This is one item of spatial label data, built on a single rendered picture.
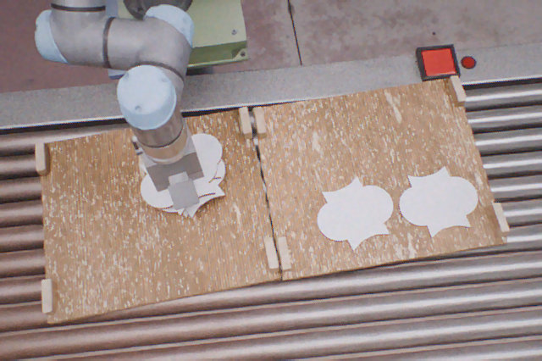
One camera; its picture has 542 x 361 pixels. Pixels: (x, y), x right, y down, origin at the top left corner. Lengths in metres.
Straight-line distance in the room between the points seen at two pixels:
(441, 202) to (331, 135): 0.24
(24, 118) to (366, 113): 0.68
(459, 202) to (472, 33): 1.48
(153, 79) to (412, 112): 0.58
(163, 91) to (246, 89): 0.46
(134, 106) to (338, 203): 0.46
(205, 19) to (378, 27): 1.28
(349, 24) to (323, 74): 1.23
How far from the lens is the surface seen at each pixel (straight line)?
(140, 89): 0.84
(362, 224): 1.12
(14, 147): 1.32
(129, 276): 1.13
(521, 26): 2.65
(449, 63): 1.33
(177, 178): 1.02
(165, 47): 0.89
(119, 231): 1.16
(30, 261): 1.21
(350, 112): 1.22
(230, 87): 1.28
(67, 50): 0.95
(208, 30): 1.32
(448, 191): 1.18
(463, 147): 1.23
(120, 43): 0.92
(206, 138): 1.15
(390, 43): 2.48
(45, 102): 1.34
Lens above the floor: 2.00
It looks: 67 degrees down
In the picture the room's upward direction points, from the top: 3 degrees counter-clockwise
